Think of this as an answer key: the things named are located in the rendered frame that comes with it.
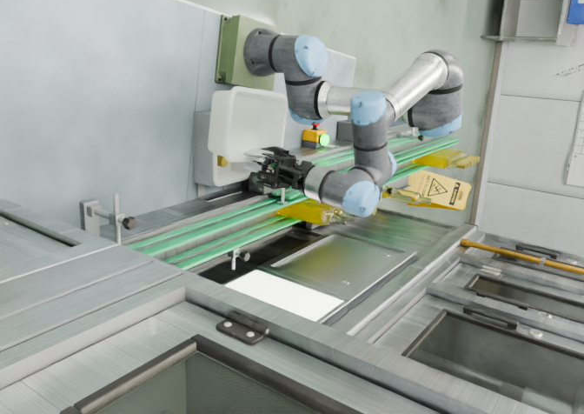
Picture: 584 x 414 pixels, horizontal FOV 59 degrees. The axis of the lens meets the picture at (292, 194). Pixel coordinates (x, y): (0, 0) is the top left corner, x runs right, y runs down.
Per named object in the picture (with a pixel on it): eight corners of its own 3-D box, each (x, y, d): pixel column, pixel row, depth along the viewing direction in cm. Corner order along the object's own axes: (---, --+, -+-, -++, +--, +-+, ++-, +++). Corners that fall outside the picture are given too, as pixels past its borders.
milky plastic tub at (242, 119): (203, 82, 120) (232, 84, 115) (262, 91, 138) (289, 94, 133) (197, 156, 122) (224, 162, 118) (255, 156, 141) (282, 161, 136)
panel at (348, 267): (145, 330, 128) (251, 385, 109) (145, 319, 127) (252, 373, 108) (333, 236, 199) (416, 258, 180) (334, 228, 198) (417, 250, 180)
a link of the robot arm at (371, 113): (471, 35, 133) (383, 106, 102) (469, 76, 139) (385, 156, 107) (428, 33, 140) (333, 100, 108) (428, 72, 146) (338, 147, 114)
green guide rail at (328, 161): (272, 173, 174) (291, 177, 170) (272, 170, 174) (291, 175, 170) (447, 125, 313) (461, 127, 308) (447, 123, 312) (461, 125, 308)
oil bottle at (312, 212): (275, 213, 182) (328, 228, 170) (276, 198, 180) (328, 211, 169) (285, 210, 186) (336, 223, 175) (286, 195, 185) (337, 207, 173)
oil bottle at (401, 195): (374, 196, 247) (427, 207, 233) (377, 183, 247) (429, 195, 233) (380, 196, 252) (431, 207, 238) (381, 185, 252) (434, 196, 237)
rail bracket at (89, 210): (67, 247, 127) (125, 272, 115) (62, 181, 123) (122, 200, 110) (84, 241, 131) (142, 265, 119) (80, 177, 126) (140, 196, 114)
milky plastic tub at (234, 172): (195, 183, 164) (215, 188, 159) (194, 111, 157) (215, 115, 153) (231, 174, 177) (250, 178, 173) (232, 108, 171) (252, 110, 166)
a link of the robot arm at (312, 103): (295, 67, 166) (468, 75, 140) (301, 110, 174) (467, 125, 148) (275, 80, 158) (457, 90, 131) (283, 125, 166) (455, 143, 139)
